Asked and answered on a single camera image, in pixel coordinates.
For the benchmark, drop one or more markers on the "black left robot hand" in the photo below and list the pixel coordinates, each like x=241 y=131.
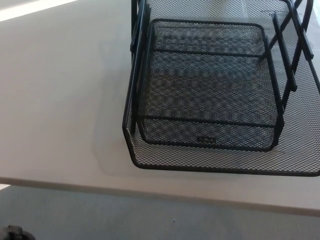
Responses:
x=13 y=233

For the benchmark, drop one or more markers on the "black mesh sliding drawer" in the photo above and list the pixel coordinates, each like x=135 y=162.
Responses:
x=207 y=100

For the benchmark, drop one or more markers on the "black mesh organizer frame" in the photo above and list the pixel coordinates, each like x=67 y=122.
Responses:
x=302 y=140

